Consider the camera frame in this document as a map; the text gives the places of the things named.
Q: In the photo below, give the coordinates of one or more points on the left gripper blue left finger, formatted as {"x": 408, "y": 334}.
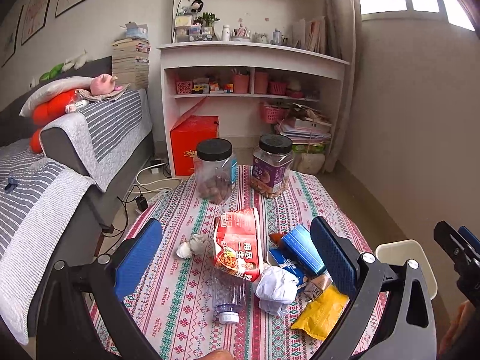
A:
{"x": 138, "y": 258}

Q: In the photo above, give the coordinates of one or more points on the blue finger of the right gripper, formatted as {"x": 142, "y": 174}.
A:
{"x": 470, "y": 238}
{"x": 452, "y": 243}

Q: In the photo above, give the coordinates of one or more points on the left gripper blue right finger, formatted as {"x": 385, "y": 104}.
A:
{"x": 339, "y": 256}

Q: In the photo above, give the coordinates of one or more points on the dark blue cardboard box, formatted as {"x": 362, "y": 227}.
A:
{"x": 299, "y": 243}

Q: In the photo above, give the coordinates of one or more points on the yellow snack wrapper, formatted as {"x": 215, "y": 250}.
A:
{"x": 321, "y": 315}

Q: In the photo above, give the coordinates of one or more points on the small blue packet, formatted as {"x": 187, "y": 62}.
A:
{"x": 283, "y": 259}

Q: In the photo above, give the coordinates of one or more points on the clear plastic bottle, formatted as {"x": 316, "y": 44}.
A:
{"x": 228, "y": 296}

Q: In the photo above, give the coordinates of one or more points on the red instant noodle cup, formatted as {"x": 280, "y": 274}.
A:
{"x": 237, "y": 245}

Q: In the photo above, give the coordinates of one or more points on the light blue milk carton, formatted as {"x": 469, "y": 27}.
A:
{"x": 316, "y": 286}

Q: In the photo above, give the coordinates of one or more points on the white trash bin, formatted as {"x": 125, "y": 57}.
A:
{"x": 399, "y": 252}

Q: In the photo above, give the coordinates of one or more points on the person's left hand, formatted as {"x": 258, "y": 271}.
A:
{"x": 218, "y": 354}

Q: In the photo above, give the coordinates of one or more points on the white power strip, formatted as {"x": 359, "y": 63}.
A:
{"x": 150, "y": 201}

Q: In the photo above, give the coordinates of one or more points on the patterned striped tablecloth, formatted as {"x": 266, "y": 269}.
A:
{"x": 172, "y": 305}

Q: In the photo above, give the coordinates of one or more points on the clear jar purple label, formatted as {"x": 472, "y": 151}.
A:
{"x": 272, "y": 162}

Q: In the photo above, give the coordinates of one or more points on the clear jar blue label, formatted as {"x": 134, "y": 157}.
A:
{"x": 215, "y": 169}

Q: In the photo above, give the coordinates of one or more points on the grey sofa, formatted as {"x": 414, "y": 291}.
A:
{"x": 75, "y": 202}

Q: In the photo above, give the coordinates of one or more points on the red gift box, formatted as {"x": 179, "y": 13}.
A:
{"x": 186, "y": 133}

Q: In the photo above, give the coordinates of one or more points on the pile of papers on floor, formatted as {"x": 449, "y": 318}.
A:
{"x": 304, "y": 125}

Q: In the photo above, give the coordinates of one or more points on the pink plastic basket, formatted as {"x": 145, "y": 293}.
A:
{"x": 272, "y": 114}

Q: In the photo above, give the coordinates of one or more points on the orange cushion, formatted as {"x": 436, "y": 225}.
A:
{"x": 49, "y": 111}

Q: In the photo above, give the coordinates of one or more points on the pink plush toy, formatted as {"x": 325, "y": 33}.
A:
{"x": 104, "y": 84}

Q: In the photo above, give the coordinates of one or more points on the white pillow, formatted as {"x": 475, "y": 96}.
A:
{"x": 51, "y": 90}

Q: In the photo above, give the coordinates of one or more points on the stack of books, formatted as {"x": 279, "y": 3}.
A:
{"x": 131, "y": 62}

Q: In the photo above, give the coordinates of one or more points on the white bookshelf unit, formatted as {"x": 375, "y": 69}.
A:
{"x": 240, "y": 53}

